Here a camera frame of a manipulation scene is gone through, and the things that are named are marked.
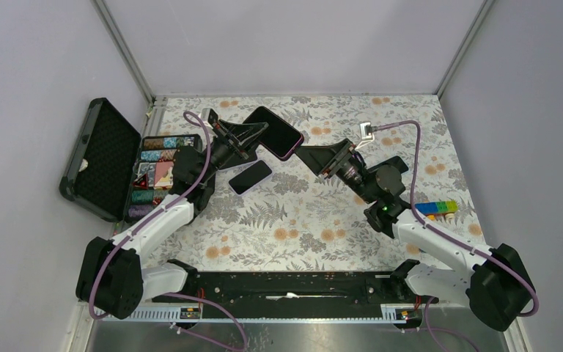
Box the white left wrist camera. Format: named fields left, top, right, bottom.
left=199, top=108, right=219, bottom=130

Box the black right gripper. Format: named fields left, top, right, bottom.
left=294, top=138, right=377, bottom=205

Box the phone in lilac case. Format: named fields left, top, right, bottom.
left=228, top=161, right=273, bottom=196

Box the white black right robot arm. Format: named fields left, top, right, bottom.
left=295, top=139, right=539, bottom=331

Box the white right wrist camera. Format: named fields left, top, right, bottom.
left=356, top=122, right=375, bottom=150

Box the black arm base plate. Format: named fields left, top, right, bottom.
left=180, top=271, right=428, bottom=320

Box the purple camera cable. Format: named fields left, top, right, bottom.
left=87, top=110, right=251, bottom=352
left=373, top=120, right=540, bottom=352

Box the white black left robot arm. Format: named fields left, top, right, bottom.
left=76, top=118, right=268, bottom=319

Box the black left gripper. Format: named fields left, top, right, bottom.
left=198, top=120, right=271, bottom=184

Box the floral table mat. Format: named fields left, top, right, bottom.
left=144, top=95, right=484, bottom=271

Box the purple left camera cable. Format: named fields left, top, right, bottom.
left=87, top=110, right=251, bottom=352

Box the black poker chip case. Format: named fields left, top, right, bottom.
left=59, top=98, right=203, bottom=223

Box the multicolour toy block car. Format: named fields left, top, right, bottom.
left=415, top=200, right=458, bottom=222

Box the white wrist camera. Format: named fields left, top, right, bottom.
left=356, top=122, right=375, bottom=150
left=199, top=108, right=219, bottom=130

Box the black phone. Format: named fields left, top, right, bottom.
left=243, top=106, right=304, bottom=161

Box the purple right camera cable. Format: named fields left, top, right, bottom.
left=373, top=120, right=540, bottom=352

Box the phone in white case upper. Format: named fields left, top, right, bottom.
left=219, top=155, right=258, bottom=171

